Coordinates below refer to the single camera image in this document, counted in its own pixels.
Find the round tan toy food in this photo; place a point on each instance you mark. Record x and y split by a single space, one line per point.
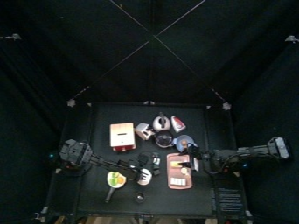
185 172

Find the white toy bowl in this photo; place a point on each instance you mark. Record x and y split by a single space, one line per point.
143 180

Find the grey metal frame bracket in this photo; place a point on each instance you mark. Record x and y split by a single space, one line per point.
225 106
14 36
291 38
148 102
70 102

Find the white toy toaster cube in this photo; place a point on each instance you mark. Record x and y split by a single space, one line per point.
143 130

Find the small dark toy cup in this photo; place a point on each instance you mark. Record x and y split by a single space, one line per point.
139 197

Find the blue toy plate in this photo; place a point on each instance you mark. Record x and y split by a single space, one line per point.
181 143

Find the pink toy cutting board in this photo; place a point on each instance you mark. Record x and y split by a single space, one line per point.
175 175

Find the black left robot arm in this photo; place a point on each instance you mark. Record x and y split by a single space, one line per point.
78 153

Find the silver toy kettle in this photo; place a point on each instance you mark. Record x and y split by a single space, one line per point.
160 123

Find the dark toy cooking pot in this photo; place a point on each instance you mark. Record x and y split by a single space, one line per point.
164 138

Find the red and white toy carton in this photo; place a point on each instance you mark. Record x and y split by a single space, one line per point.
177 124

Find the orange toy food piece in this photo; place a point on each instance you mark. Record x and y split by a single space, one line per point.
183 143

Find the yellow toy corn piece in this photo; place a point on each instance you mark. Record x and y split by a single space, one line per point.
175 164

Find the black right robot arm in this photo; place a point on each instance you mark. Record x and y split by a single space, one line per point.
252 151

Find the cream toy stove red base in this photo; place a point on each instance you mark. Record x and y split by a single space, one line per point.
121 135

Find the white sliced toy food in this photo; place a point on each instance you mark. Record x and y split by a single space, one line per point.
177 181

